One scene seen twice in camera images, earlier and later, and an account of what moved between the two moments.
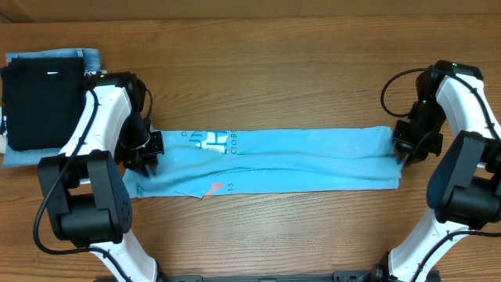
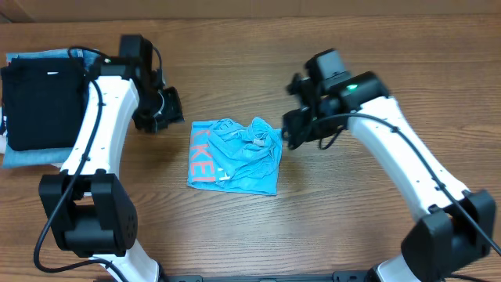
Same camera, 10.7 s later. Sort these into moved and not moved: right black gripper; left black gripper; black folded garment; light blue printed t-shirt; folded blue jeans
Moved: left black gripper; right black gripper; light blue printed t-shirt
Not moved: folded blue jeans; black folded garment
